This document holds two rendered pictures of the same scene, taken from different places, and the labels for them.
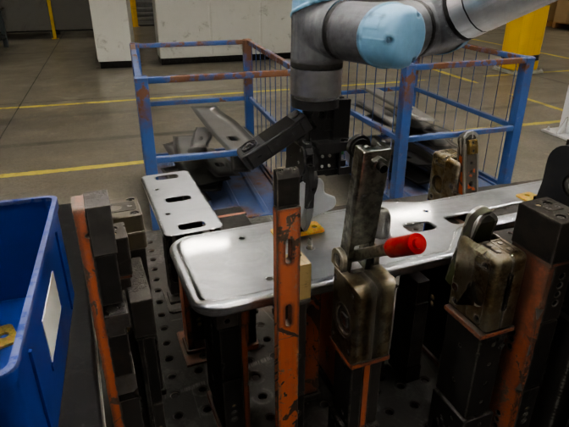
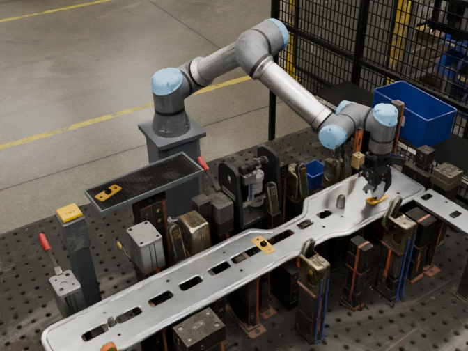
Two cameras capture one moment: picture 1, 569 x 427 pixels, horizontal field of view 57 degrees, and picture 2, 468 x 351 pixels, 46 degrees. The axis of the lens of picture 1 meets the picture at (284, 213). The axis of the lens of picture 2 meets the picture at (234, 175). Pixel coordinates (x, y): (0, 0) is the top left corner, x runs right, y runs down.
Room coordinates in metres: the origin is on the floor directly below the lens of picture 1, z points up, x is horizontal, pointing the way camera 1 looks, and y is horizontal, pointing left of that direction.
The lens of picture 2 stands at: (2.12, -0.84, 2.22)
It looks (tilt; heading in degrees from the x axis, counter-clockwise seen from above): 36 degrees down; 167
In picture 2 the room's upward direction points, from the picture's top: 1 degrees counter-clockwise
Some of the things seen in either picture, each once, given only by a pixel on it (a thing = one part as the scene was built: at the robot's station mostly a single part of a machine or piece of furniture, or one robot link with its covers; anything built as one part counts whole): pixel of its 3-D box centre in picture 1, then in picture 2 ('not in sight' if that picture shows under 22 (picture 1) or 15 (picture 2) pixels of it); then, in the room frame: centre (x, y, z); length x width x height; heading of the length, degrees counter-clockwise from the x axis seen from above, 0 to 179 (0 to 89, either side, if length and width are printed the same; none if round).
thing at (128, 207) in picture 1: (129, 304); (438, 207); (0.73, 0.26, 0.88); 0.08 x 0.08 x 0.36; 22
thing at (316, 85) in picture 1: (314, 82); (381, 144); (0.77, -0.04, 1.24); 0.08 x 0.08 x 0.05
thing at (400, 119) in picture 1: (406, 119); not in sight; (3.38, -0.81, 0.47); 1.20 x 0.80 x 0.95; 18
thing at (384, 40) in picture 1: (382, 33); (352, 117); (0.70, -0.13, 1.32); 0.11 x 0.11 x 0.08; 40
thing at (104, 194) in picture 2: not in sight; (108, 191); (0.69, -0.93, 1.17); 0.08 x 0.04 x 0.01; 128
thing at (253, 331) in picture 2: not in sight; (244, 290); (0.92, -0.55, 0.84); 0.17 x 0.06 x 0.29; 22
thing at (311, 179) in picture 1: (306, 180); not in sight; (0.74, -0.03, 1.10); 0.05 x 0.02 x 0.09; 21
